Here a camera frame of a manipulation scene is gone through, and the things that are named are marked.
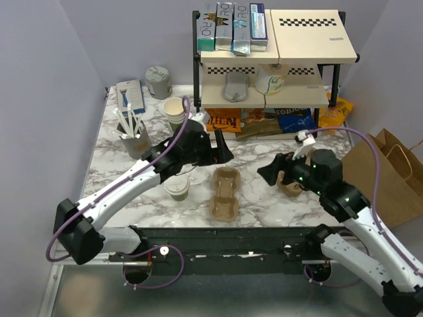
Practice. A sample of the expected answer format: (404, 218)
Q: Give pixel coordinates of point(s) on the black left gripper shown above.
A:
(223, 153)

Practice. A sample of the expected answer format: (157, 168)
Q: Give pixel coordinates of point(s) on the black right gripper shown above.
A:
(281, 161)

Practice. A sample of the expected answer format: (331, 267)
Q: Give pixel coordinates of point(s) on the brown pulp cup carrier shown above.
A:
(224, 205)

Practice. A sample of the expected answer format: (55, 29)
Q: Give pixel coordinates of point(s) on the green paper coffee cup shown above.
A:
(177, 190)

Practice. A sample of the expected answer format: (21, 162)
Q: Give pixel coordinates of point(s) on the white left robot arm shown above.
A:
(79, 226)

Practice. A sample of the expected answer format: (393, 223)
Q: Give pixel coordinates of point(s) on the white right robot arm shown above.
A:
(390, 269)

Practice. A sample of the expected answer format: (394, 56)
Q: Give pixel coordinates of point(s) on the stack of pulp cup carriers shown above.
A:
(291, 190)

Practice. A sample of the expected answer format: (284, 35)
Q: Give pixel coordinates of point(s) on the orange kettle chips bag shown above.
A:
(225, 119)

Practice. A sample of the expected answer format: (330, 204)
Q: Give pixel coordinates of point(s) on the brown snack bag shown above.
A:
(258, 122)

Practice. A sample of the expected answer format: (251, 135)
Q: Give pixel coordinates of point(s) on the blue doritos bag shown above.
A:
(292, 120)

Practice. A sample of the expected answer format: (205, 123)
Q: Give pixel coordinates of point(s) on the stack of green paper cups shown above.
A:
(174, 112)

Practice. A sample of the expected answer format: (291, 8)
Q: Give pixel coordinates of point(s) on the grey scrubber sponge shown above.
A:
(236, 86)

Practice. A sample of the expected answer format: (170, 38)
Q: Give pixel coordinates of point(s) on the yellow snack bag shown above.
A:
(335, 116)

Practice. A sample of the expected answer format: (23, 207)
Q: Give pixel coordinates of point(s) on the toilet paper roll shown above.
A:
(271, 78)

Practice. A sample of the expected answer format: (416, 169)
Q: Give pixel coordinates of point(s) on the grey stirrer holder cup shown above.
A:
(132, 132)

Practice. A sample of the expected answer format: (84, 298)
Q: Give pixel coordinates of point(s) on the grey wrapped paper roll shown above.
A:
(158, 82)

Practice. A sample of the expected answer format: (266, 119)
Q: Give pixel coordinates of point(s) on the black and cream shelf rack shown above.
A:
(306, 40)

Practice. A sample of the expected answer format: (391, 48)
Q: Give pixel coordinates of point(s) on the blue silver toothpaste box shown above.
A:
(241, 30)

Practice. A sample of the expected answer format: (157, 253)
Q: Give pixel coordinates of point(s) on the blue razor package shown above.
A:
(130, 92)

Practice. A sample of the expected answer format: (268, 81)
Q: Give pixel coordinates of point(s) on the purple white toothpaste box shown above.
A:
(258, 27)

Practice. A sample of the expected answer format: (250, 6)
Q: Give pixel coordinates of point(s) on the teal toothpaste box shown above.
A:
(206, 27)

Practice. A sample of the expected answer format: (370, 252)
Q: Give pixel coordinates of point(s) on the brown paper bag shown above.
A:
(399, 193)

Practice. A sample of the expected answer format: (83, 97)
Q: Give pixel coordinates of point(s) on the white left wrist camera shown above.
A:
(201, 117)

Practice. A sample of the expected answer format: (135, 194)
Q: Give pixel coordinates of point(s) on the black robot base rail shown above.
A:
(221, 251)

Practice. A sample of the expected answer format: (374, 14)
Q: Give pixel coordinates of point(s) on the aluminium frame rail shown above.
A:
(57, 277)

